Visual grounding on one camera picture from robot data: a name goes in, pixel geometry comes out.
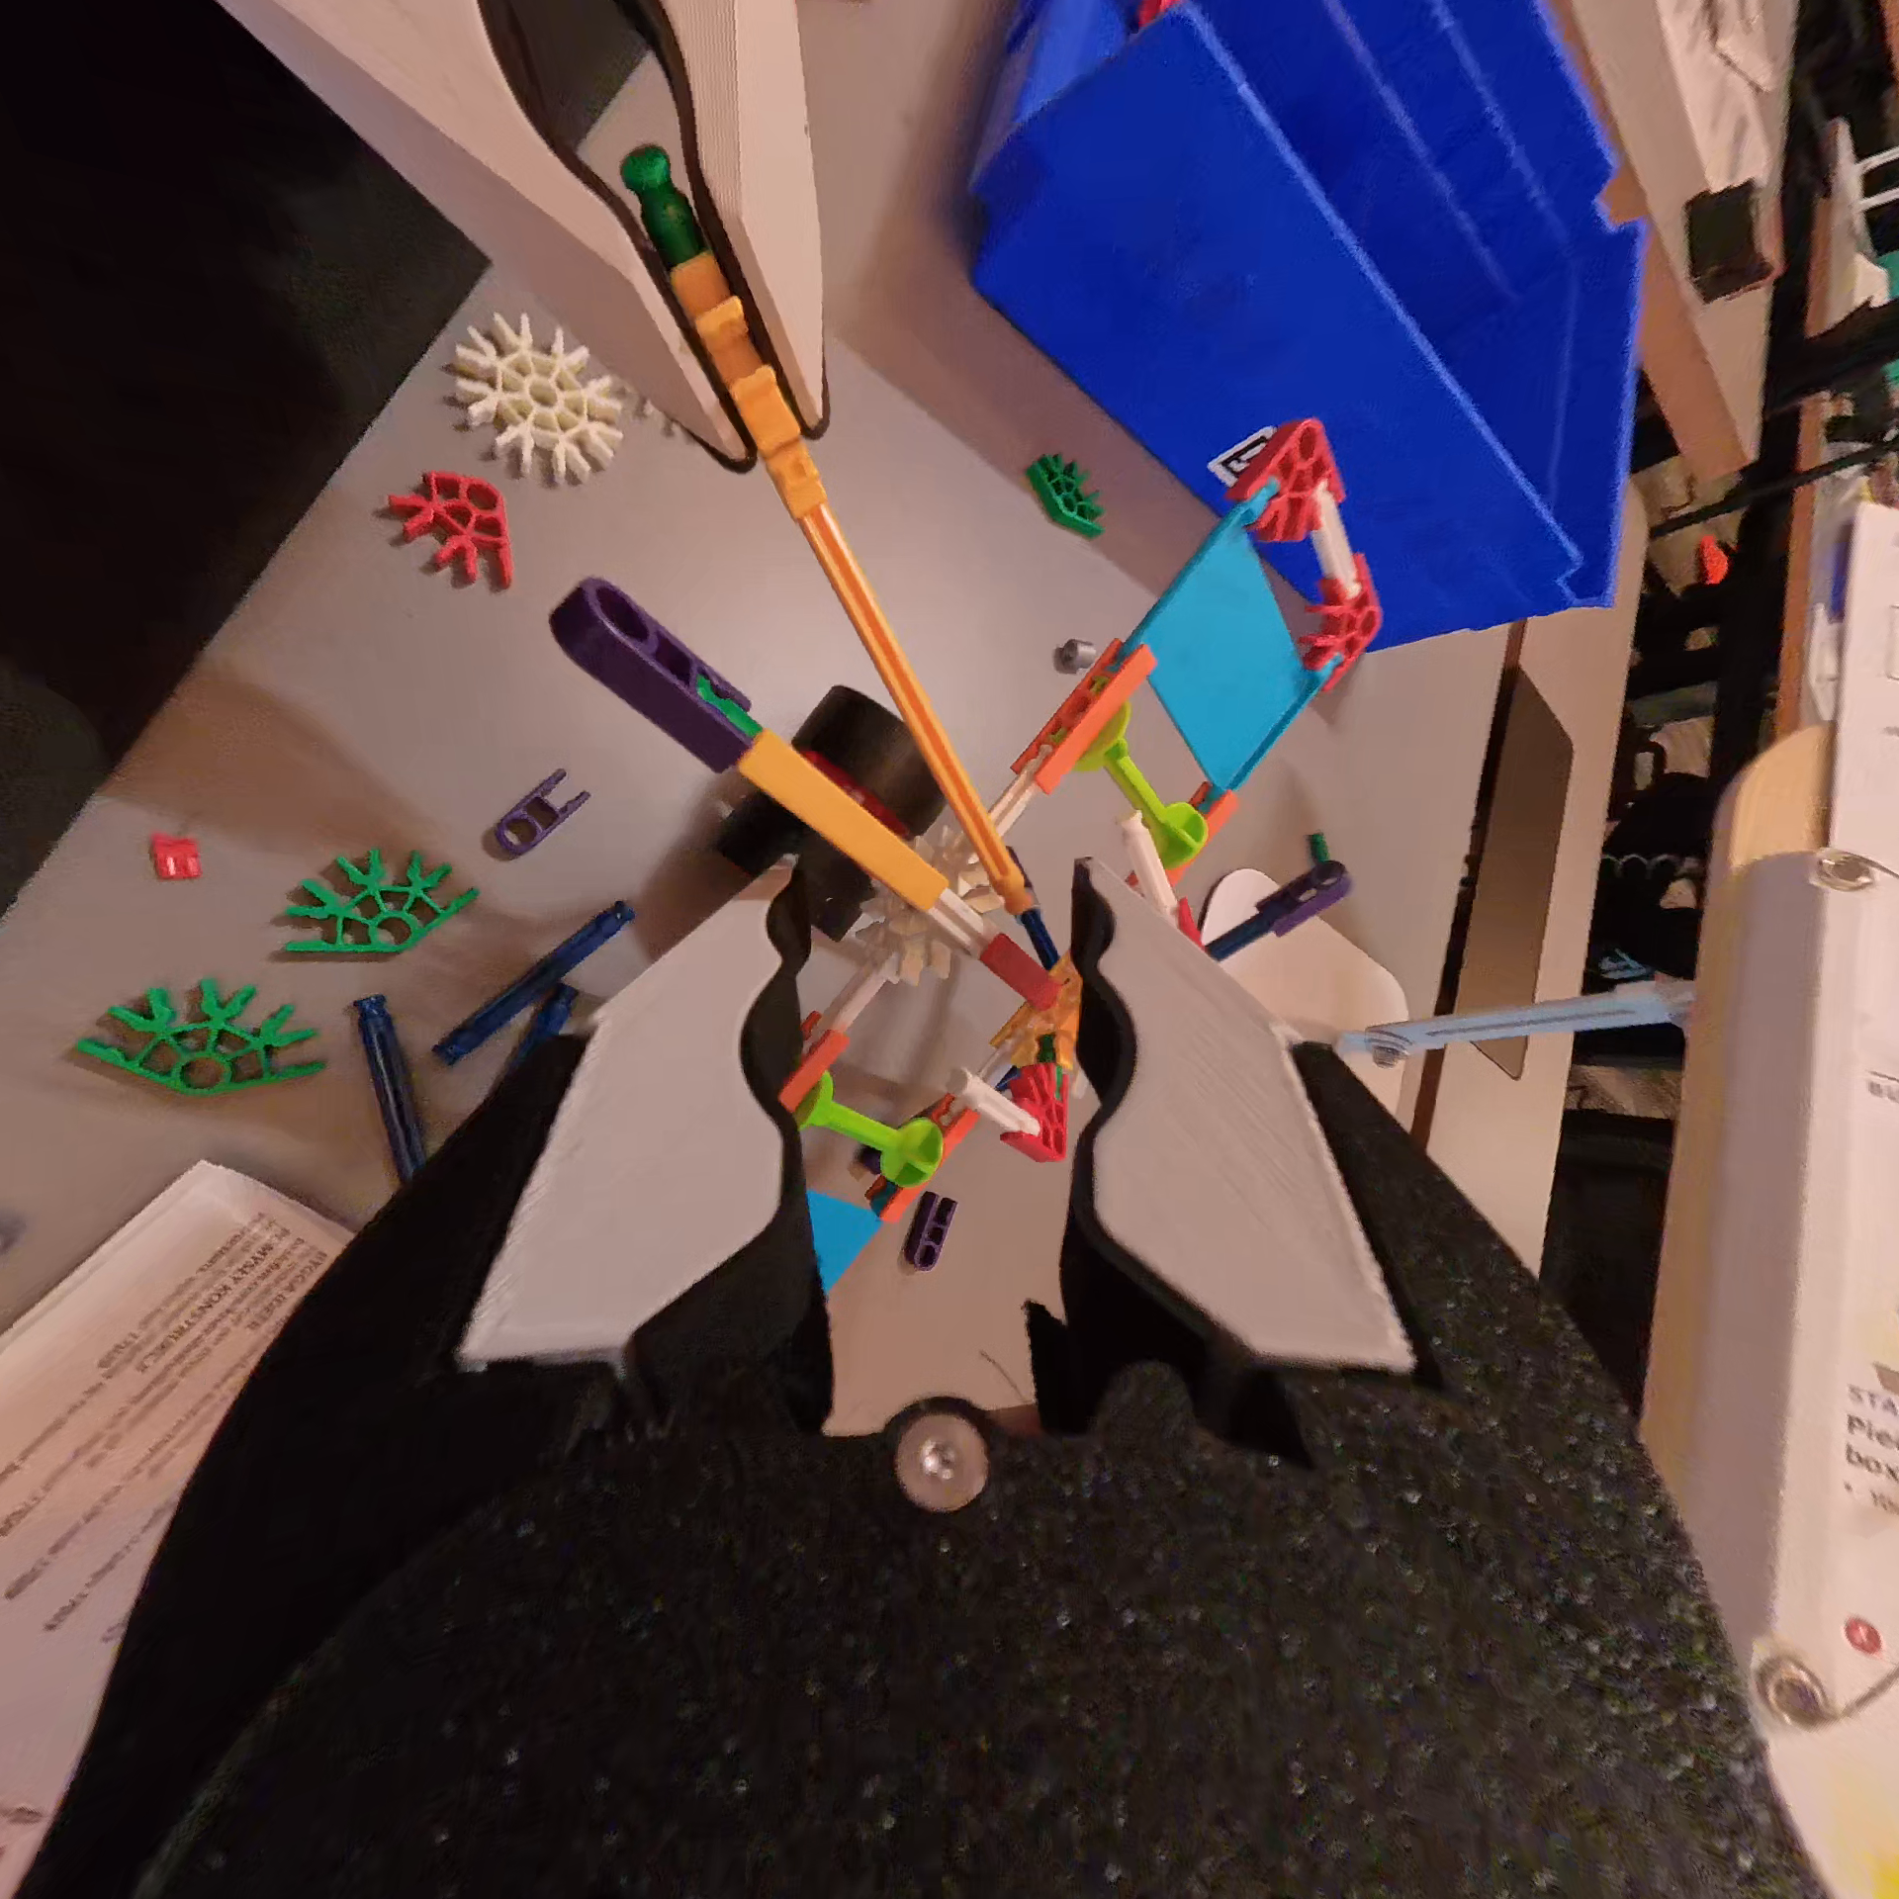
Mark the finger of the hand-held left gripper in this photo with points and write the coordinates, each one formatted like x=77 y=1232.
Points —
x=446 y=105
x=764 y=178

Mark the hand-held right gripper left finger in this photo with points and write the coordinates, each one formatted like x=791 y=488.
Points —
x=639 y=1171

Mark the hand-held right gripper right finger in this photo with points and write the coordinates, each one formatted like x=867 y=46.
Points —
x=1247 y=1188

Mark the orange rod with green tip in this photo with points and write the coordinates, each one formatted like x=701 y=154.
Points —
x=876 y=637

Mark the colourful construction toy model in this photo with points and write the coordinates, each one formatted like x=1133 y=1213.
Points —
x=1223 y=654

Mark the dark blue plastic rod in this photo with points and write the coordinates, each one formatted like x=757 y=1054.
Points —
x=546 y=1025
x=390 y=1091
x=533 y=982

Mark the large green fan connector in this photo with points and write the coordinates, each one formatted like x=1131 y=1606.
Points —
x=200 y=1073
x=379 y=939

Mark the black dotted rubber mat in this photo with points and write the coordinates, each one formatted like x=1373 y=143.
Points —
x=147 y=371

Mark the blue plastic bin with tag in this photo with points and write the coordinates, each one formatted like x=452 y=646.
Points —
x=1187 y=221

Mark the red fan connector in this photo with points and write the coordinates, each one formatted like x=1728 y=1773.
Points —
x=497 y=534

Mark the small green fan connector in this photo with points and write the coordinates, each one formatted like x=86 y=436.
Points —
x=1071 y=512

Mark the white document stand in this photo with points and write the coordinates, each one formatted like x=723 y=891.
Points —
x=1750 y=1188

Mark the small red clip piece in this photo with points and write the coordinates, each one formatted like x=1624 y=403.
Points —
x=174 y=857

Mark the building ideas booklet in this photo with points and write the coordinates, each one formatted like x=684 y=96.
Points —
x=117 y=1408

